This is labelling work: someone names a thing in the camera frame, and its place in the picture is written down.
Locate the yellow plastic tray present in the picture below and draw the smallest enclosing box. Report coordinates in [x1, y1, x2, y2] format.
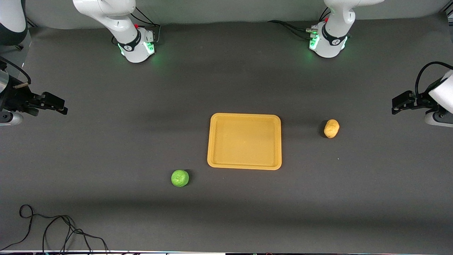
[207, 113, 282, 170]

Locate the green apple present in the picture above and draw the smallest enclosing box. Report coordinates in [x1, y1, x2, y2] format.
[171, 169, 190, 188]

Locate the black arm base cable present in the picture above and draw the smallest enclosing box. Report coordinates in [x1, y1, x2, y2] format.
[112, 6, 162, 46]
[267, 7, 331, 40]

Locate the dark grey table mat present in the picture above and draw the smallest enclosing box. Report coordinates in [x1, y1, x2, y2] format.
[0, 12, 453, 253]

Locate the black loose looped cable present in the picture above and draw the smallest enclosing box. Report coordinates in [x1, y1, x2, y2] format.
[0, 204, 109, 255]

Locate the black left arm base cable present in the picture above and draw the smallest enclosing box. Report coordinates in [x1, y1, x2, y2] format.
[267, 7, 331, 40]

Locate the yellow-brown potato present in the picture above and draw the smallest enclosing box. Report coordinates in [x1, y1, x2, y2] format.
[323, 119, 340, 139]

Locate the black right arm base cable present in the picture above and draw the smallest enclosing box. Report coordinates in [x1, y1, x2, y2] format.
[112, 6, 162, 46]

